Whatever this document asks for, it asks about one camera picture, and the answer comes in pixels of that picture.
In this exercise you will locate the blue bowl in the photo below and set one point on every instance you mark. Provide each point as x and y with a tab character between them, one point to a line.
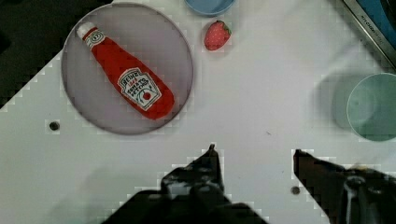
209	8

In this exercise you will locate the red ketchup bottle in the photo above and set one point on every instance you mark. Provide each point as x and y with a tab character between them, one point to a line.
134	81

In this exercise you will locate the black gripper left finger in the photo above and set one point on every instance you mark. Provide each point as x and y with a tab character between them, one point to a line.
193	194

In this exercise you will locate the grey round plate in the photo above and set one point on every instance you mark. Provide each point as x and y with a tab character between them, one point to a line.
148	35

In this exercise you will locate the green mug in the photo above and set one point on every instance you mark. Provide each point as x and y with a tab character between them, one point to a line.
366	106

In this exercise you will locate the red toy strawberry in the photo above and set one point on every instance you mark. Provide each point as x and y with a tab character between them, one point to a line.
217	35

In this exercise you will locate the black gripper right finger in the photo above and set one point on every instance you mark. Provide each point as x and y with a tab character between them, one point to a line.
347	196

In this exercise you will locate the black toaster oven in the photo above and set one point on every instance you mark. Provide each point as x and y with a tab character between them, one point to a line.
375	19

